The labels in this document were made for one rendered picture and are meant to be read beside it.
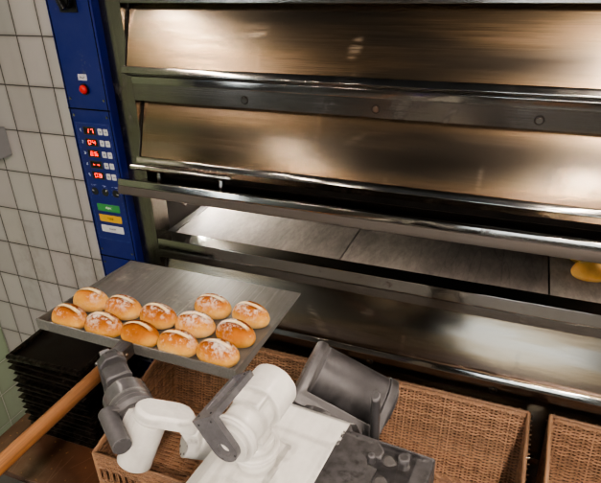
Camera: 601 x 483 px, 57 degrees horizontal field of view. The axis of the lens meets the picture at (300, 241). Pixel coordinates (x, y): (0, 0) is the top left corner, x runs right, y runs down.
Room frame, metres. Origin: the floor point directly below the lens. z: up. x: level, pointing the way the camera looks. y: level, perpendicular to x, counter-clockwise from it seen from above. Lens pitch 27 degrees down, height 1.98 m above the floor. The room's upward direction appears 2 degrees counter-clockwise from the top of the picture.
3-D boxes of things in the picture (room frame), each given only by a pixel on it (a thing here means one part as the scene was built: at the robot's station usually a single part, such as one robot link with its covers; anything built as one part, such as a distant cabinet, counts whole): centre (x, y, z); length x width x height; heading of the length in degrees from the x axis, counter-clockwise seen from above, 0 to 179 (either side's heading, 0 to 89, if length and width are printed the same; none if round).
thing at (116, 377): (0.85, 0.37, 1.21); 0.12 x 0.10 x 0.13; 32
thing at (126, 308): (1.15, 0.45, 1.22); 0.10 x 0.07 x 0.05; 71
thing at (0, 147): (1.81, 1.04, 1.46); 0.10 x 0.07 x 0.10; 68
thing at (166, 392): (1.25, 0.28, 0.72); 0.56 x 0.49 x 0.28; 68
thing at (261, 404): (0.51, 0.06, 1.47); 0.10 x 0.07 x 0.09; 153
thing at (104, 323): (1.08, 0.47, 1.22); 0.10 x 0.07 x 0.05; 70
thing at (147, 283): (1.17, 0.32, 1.21); 0.55 x 0.36 x 0.03; 67
